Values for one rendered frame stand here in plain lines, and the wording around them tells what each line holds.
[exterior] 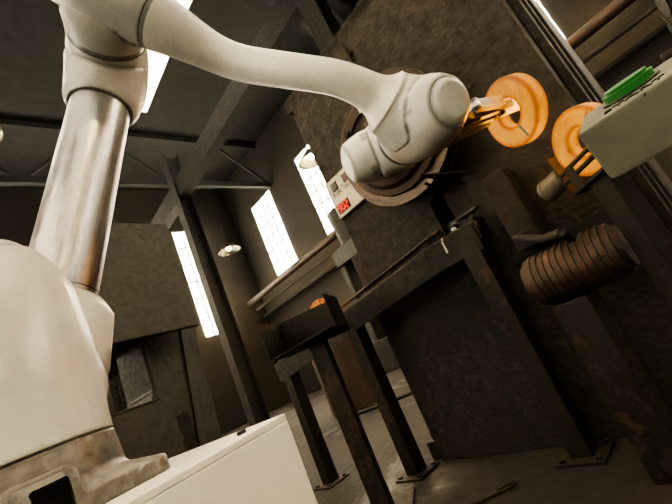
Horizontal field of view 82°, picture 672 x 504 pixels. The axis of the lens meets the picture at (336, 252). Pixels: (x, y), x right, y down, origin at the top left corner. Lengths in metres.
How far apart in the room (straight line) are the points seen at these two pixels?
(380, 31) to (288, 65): 1.10
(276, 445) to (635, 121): 0.39
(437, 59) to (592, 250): 0.89
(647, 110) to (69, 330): 0.53
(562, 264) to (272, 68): 0.74
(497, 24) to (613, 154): 1.13
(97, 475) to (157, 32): 0.64
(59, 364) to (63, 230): 0.32
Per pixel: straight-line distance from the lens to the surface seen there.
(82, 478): 0.41
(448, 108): 0.60
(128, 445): 3.05
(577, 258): 1.02
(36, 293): 0.45
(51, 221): 0.72
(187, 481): 0.32
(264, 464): 0.35
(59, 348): 0.43
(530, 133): 0.96
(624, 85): 0.44
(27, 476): 0.40
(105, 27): 0.84
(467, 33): 1.54
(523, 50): 1.44
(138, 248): 3.76
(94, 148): 0.79
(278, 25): 6.52
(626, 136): 0.41
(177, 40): 0.79
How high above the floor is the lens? 0.49
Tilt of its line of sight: 15 degrees up
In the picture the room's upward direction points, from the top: 24 degrees counter-clockwise
